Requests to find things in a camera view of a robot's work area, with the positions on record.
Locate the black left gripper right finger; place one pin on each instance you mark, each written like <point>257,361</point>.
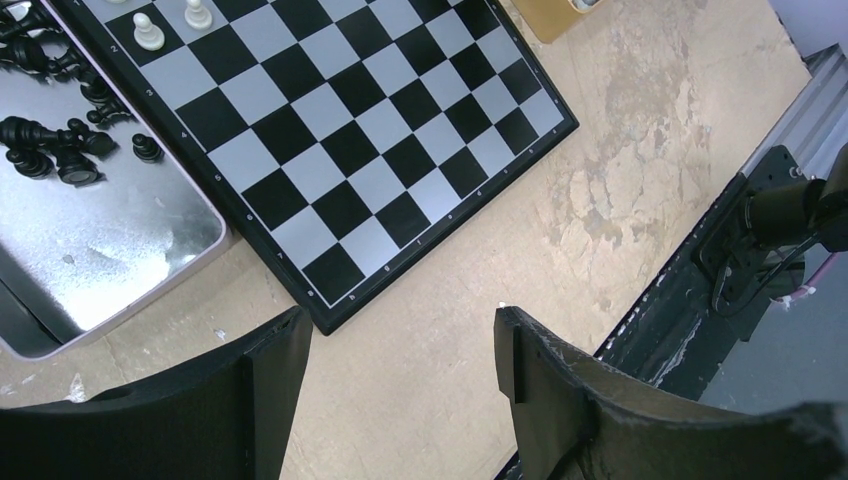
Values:
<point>576,417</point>

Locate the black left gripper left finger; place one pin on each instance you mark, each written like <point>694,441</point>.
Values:
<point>225,414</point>

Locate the white pawn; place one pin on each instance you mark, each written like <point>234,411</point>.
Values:
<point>146,34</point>

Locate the silver tin with black pieces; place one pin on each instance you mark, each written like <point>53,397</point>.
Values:
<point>78,261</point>

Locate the black pawn chess piece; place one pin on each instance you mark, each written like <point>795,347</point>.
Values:
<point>32,164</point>

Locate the black king chess piece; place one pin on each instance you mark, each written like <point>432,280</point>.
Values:
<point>17,132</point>

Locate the black pawn near tin edge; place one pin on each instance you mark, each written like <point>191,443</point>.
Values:
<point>146,149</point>

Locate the black and white chessboard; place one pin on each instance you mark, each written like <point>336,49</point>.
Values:
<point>343,139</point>

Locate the black mounting rail base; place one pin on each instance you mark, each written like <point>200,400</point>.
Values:
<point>715,291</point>

